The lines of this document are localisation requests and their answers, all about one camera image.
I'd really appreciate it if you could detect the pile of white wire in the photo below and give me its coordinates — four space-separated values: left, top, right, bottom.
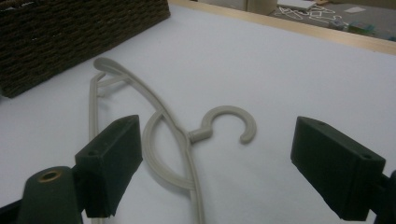
277 4 338 25

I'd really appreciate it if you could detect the grey plastic hanger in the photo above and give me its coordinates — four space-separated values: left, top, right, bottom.
88 56 258 224

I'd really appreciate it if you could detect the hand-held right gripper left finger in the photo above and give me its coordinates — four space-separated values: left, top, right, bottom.
74 114 145 219

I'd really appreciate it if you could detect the brown woven basket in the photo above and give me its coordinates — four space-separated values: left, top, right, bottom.
0 0 172 99

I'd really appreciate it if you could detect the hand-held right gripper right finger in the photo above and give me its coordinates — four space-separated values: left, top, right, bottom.
290 116 387 222

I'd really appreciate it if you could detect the white paper sheet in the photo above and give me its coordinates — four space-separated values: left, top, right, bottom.
343 6 367 15

